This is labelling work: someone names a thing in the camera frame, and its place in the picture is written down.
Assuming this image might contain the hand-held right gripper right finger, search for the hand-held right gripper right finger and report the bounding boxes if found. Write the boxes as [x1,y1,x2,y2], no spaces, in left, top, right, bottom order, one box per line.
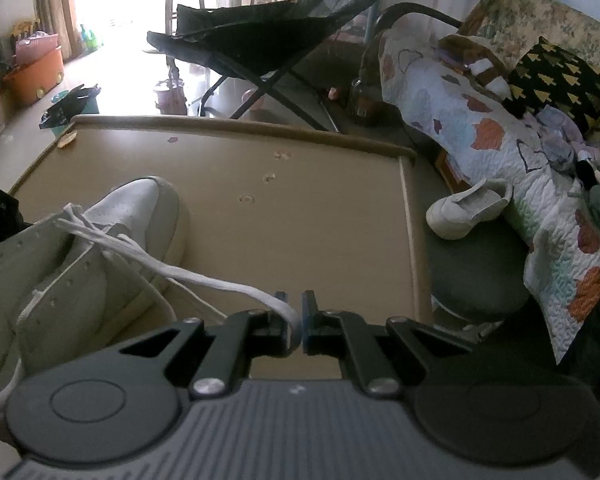
[301,290,473,396]

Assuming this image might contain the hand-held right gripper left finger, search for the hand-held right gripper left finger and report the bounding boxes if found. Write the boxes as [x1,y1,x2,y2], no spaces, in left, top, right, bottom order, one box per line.
[119,291,287,396]

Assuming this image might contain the white shoelace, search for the white shoelace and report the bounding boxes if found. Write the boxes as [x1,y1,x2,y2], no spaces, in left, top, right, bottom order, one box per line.
[0,202,302,413]

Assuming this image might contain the white sneaker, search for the white sneaker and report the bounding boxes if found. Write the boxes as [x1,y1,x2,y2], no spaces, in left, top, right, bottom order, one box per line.
[0,176,191,413]
[425,177,515,241]

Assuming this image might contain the black trash bag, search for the black trash bag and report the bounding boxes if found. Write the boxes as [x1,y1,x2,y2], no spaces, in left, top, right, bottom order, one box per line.
[40,84,101,128]

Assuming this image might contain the orange plastic tub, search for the orange plastic tub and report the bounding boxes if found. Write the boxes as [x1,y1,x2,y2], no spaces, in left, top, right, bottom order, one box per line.
[2,45,65,107]

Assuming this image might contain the pink plastic basket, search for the pink plastic basket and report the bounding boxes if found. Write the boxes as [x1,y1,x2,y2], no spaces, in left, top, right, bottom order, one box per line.
[15,32,60,63]

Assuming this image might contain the dark round stool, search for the dark round stool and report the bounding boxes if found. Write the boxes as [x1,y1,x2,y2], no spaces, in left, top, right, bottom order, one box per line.
[425,220,531,343]

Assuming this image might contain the green plastic toy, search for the green plastic toy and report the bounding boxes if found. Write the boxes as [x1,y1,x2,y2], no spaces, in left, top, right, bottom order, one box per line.
[79,24,103,53]

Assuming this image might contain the pink lidded container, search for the pink lidded container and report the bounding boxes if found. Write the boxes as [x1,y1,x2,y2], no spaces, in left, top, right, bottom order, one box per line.
[153,81,187,116]

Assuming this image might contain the beige curtain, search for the beige curtain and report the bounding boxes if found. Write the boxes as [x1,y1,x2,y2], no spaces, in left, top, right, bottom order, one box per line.
[30,0,78,63]

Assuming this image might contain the brown glass jar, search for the brown glass jar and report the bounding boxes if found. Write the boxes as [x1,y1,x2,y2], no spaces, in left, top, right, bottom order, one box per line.
[349,79,381,126]

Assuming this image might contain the patchwork quilt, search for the patchwork quilt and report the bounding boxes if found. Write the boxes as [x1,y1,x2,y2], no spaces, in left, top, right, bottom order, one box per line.
[380,25,600,366]

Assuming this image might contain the black folding chair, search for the black folding chair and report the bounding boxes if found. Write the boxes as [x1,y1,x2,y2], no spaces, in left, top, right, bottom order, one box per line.
[146,0,412,133]

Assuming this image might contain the pale lilac cloth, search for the pale lilac cloth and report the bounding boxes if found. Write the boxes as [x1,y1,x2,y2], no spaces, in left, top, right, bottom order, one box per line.
[535,105,588,171]

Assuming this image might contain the black gold tree pillow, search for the black gold tree pillow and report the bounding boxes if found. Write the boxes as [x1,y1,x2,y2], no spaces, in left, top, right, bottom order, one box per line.
[507,36,600,131]

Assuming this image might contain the floral sofa cover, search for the floral sofa cover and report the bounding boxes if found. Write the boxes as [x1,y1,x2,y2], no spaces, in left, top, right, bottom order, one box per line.
[462,0,600,91]

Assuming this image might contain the turned wooden post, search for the turned wooden post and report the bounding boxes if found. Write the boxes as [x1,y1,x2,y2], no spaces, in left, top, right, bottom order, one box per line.
[167,57,186,91]

